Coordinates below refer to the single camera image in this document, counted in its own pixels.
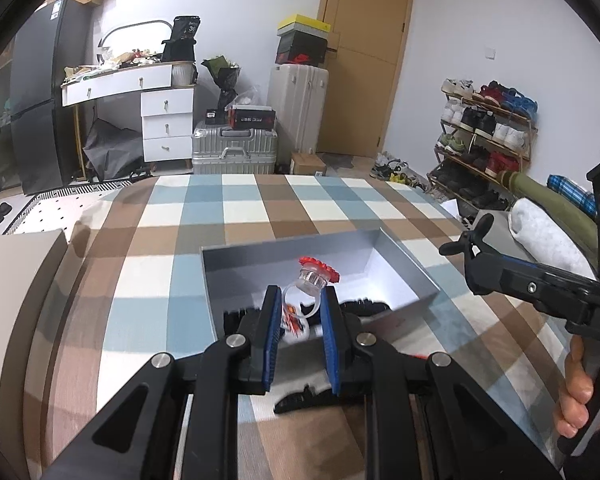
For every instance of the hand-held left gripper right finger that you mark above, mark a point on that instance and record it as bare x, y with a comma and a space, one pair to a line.
330, 345

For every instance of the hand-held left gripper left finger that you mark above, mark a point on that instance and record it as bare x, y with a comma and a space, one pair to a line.
272, 340

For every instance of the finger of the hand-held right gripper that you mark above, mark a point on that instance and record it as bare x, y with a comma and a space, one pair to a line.
510, 280
525, 264

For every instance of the round white red badge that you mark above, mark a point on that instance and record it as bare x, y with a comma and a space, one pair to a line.
295, 327

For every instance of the silver cardboard box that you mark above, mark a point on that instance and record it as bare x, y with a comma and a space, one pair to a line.
240, 270

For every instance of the person's right hand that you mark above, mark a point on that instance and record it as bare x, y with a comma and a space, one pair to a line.
577, 385

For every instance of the grey cushion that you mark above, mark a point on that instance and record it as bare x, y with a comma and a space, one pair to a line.
497, 232

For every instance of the blue plaid cloth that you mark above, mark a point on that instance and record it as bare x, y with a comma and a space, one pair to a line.
572, 192

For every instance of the olive green rolled blanket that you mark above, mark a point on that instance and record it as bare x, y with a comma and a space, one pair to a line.
555, 205

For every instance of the black hair claw clip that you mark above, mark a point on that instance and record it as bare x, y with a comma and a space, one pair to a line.
295, 400

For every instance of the wooden shoe rack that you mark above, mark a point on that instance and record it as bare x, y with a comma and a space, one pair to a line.
527, 132

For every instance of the group of shoes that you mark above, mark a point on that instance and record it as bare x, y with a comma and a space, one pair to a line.
480, 125

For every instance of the checkered bedsheet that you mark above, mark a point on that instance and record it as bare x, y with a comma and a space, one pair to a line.
180, 220

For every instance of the pile of loose shoes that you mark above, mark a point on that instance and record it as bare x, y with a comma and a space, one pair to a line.
392, 167

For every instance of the brown cardboard box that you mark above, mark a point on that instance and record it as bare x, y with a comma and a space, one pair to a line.
307, 164

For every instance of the silver suitcase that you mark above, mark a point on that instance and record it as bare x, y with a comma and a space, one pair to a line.
235, 152

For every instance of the black red shoe box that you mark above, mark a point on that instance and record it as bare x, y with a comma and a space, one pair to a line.
252, 117

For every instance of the small black box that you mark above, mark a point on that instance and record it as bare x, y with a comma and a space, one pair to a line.
212, 116

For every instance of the white suitcase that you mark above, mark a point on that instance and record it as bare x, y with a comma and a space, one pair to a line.
300, 110

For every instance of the white desk with drawers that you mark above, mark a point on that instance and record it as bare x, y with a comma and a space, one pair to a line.
167, 125

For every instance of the dark grey bag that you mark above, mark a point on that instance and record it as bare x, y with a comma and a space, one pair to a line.
112, 150

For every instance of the black white patterned rug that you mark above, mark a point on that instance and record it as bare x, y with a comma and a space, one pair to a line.
55, 205

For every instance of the wooden door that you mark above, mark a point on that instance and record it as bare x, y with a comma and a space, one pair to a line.
365, 60

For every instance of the black wrapped bouquet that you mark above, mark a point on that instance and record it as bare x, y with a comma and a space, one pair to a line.
225, 77

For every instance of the white ribbed container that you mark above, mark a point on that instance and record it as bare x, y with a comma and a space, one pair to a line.
182, 74

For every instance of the black slipper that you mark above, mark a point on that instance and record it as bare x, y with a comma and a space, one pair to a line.
0, 212

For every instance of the black bag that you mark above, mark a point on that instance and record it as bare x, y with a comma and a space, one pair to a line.
180, 40

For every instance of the yellow lid shoe box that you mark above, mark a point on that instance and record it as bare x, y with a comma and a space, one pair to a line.
302, 25

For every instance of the desk clutter pile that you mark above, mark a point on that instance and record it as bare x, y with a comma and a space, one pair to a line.
120, 60

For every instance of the oval mirror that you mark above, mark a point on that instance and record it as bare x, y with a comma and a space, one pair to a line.
135, 37

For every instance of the black refrigerator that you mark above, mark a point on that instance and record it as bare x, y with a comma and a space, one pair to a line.
45, 85

